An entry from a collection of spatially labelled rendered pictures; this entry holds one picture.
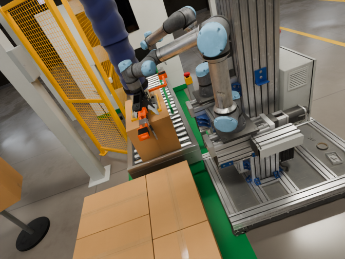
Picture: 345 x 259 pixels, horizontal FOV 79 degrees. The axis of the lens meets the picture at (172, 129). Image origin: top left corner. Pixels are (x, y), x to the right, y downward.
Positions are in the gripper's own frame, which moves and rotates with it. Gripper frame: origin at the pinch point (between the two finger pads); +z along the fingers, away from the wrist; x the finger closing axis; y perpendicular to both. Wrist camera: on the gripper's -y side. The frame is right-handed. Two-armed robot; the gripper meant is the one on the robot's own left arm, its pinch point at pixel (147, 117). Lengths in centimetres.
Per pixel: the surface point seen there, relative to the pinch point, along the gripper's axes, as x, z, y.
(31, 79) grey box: 124, -25, 61
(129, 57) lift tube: 21, -22, 57
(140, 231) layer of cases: 25, 70, -36
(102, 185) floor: 126, 124, 50
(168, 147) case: 13, 62, 39
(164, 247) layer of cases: 5, 70, -47
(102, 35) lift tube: 31, -43, 52
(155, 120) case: 13, 29, 39
